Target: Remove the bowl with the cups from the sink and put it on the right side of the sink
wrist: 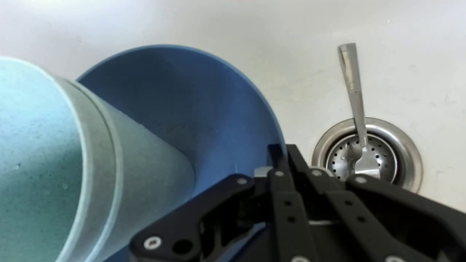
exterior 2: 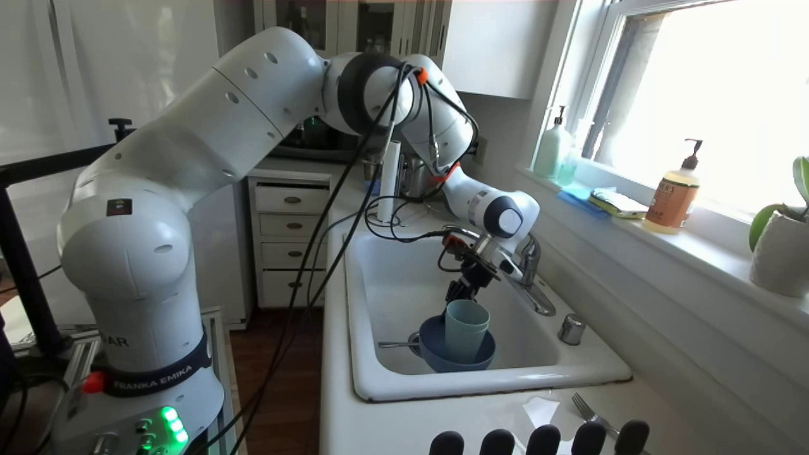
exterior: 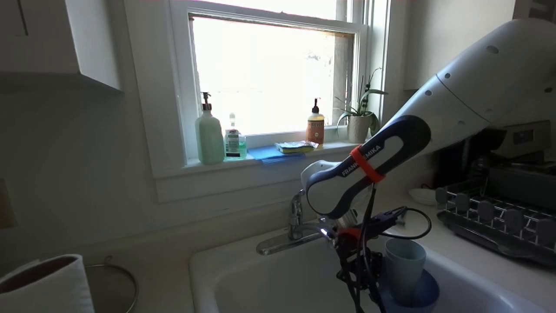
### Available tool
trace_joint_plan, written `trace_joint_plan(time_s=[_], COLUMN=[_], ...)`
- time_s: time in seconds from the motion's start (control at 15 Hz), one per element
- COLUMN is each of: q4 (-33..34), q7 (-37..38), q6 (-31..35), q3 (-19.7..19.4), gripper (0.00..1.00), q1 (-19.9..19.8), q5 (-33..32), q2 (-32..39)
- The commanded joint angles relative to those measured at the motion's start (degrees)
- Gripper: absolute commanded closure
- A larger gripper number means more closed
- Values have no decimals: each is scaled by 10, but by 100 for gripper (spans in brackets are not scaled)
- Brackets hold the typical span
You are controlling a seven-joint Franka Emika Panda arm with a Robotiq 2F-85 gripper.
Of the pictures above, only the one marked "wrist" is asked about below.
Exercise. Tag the metal sink drain strainer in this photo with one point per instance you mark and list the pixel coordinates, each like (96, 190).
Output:
(397, 145)

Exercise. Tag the light teal cup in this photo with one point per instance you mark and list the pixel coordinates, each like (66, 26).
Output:
(32, 163)

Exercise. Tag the blue bowl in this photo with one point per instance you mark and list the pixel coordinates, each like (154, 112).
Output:
(189, 109)

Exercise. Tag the metal spoon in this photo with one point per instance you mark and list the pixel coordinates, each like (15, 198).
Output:
(355, 94)

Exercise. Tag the white sink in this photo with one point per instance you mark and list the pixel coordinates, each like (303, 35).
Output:
(418, 54)

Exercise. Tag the grey-green cup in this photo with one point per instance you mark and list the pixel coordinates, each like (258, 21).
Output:
(142, 171)

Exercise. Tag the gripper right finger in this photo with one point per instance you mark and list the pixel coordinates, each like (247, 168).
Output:
(400, 214)

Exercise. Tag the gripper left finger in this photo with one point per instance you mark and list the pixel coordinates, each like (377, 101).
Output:
(291, 218)

